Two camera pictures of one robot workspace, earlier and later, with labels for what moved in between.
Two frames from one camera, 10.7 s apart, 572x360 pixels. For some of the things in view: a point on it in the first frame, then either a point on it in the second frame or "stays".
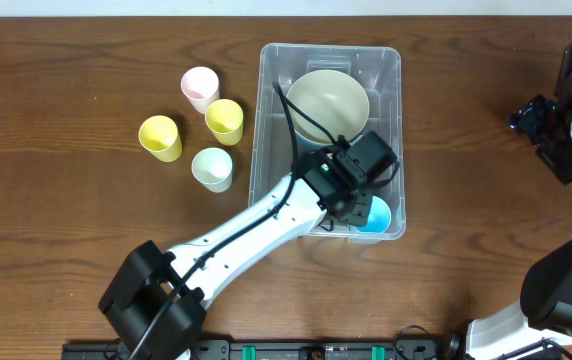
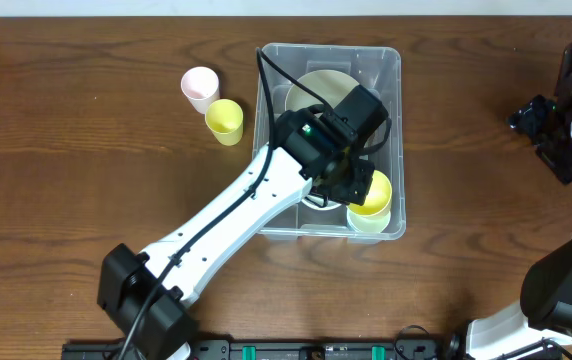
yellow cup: [160, 136] → [377, 198]
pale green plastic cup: [213, 167] → [369, 224]
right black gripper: [530, 118] stays
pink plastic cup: [200, 85] stays
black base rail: [272, 349] stays
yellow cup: [224, 117] stays
